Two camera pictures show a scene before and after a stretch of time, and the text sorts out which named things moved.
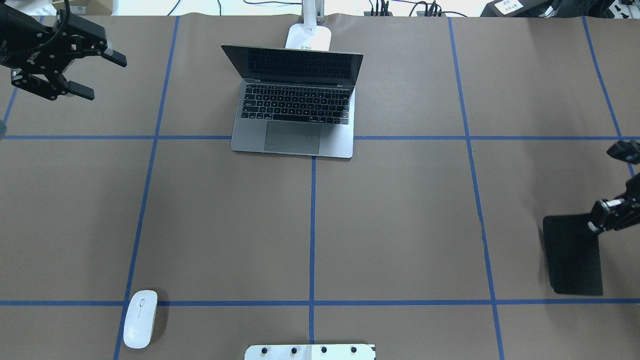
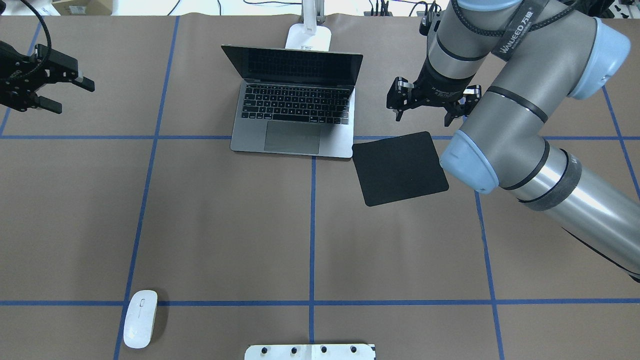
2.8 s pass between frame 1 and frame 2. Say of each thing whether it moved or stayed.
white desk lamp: stayed
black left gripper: moved
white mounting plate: stayed
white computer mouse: stayed
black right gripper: moved
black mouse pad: moved
